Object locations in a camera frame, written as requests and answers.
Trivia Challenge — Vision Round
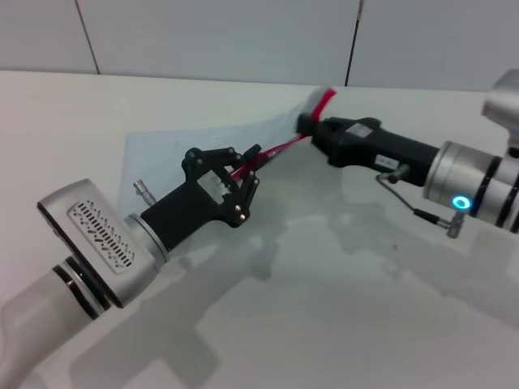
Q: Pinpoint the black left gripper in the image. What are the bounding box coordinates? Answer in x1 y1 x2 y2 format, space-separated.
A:
139 143 262 254

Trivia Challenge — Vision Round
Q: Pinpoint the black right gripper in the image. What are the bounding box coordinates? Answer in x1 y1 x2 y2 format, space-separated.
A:
296 113 441 189

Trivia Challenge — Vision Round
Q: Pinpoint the clear red-zip document bag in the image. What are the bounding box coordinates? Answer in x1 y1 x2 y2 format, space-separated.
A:
117 85 338 280

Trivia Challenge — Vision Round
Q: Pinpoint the right wrist cable with plugs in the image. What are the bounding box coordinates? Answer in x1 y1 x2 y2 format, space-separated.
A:
375 165 465 239

